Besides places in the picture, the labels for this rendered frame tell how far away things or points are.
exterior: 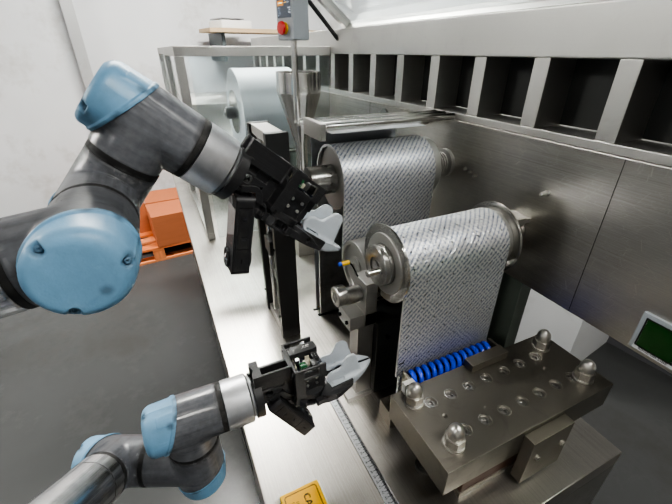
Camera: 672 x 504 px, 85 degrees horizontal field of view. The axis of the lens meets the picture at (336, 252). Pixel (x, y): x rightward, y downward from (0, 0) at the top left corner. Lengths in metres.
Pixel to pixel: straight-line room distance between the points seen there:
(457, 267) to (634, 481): 1.65
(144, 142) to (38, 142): 3.62
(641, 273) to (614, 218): 0.10
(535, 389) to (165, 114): 0.75
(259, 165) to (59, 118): 3.58
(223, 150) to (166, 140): 0.06
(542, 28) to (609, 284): 0.47
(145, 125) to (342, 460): 0.66
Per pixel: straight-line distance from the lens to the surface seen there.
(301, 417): 0.67
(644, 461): 2.31
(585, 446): 0.96
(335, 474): 0.80
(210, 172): 0.44
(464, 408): 0.75
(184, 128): 0.44
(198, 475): 0.68
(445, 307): 0.73
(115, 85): 0.43
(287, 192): 0.47
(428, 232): 0.67
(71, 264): 0.32
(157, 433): 0.60
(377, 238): 0.67
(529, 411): 0.78
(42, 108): 4.00
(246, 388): 0.60
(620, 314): 0.81
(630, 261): 0.77
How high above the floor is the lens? 1.59
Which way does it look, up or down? 29 degrees down
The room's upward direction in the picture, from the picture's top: straight up
